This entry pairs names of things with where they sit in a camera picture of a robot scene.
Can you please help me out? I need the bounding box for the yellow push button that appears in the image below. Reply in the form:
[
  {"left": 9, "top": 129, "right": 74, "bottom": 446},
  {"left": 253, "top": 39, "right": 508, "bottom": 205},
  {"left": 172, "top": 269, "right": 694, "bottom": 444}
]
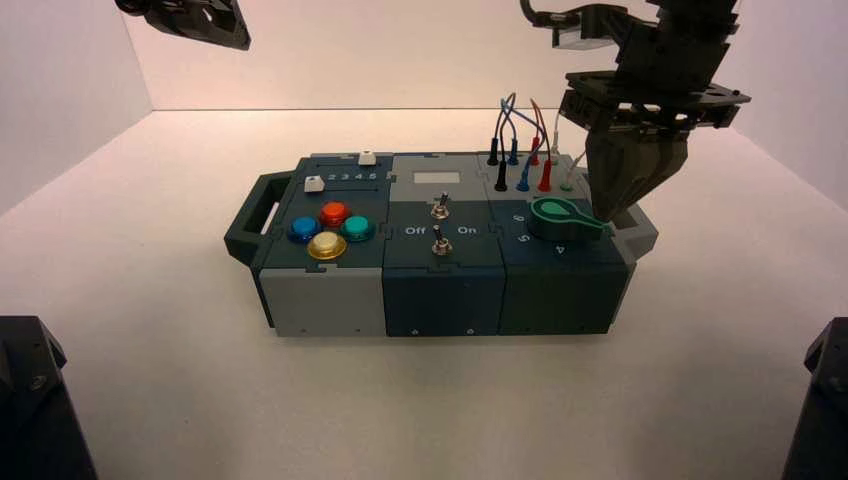
[{"left": 305, "top": 231, "right": 348, "bottom": 262}]

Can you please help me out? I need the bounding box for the black camera cable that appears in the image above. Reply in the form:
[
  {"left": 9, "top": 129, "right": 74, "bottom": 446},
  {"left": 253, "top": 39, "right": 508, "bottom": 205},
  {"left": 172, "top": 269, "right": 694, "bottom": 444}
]
[{"left": 519, "top": 0, "right": 561, "bottom": 29}]

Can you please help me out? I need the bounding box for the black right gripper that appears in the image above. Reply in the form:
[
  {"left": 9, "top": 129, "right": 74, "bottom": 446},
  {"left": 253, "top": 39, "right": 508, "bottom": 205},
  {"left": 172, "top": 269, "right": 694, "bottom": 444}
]
[{"left": 559, "top": 14, "right": 753, "bottom": 224}]

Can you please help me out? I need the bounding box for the grey and teal control box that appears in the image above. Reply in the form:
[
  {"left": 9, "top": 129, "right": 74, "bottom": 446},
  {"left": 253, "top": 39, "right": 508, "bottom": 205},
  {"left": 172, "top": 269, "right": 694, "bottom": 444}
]
[{"left": 223, "top": 150, "right": 660, "bottom": 339}]

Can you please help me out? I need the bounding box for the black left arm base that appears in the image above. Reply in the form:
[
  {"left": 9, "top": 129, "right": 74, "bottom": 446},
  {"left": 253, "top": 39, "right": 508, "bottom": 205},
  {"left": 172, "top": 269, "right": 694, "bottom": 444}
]
[{"left": 0, "top": 315, "right": 99, "bottom": 480}]

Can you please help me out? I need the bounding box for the blue push button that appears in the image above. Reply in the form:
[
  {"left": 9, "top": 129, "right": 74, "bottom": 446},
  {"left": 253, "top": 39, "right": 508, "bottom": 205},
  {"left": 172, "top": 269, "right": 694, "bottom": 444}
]
[{"left": 287, "top": 216, "right": 323, "bottom": 245}]

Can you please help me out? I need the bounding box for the orange push button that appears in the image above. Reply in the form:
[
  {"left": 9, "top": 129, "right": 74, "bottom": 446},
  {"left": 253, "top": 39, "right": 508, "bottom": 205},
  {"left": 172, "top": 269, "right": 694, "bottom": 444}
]
[{"left": 317, "top": 201, "right": 350, "bottom": 229}]

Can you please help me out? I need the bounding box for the green pointer knob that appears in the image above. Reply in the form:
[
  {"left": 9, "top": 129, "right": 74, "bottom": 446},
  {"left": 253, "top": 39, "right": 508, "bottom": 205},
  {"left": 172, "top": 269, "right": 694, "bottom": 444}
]
[{"left": 527, "top": 197, "right": 615, "bottom": 242}]

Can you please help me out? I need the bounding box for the red jumper wire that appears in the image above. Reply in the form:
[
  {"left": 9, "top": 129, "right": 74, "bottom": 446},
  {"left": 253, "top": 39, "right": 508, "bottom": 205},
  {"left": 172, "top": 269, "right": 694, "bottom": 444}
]
[{"left": 528, "top": 97, "right": 555, "bottom": 193}]

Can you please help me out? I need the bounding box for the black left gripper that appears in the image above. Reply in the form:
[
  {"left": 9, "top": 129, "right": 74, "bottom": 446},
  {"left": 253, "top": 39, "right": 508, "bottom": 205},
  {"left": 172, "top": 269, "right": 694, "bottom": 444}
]
[{"left": 113, "top": 0, "right": 253, "bottom": 52}]

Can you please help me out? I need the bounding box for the black jumper wire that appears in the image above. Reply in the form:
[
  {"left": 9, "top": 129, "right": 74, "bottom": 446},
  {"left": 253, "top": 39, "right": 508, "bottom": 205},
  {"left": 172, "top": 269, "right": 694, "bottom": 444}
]
[{"left": 486, "top": 92, "right": 518, "bottom": 193}]

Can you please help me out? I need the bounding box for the teal push button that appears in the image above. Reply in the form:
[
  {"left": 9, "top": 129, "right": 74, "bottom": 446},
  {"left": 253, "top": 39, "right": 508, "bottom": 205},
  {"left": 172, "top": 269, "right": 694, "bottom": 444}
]
[{"left": 340, "top": 215, "right": 376, "bottom": 244}]

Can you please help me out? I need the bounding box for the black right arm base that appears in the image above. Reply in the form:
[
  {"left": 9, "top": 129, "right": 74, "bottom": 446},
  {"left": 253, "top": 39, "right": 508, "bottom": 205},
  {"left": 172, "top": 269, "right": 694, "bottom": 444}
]
[{"left": 781, "top": 317, "right": 848, "bottom": 480}]

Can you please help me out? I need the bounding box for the blue jumper wire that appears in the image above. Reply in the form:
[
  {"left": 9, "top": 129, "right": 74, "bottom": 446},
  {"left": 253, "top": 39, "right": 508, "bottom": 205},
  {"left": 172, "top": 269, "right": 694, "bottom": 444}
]
[{"left": 500, "top": 97, "right": 549, "bottom": 193}]

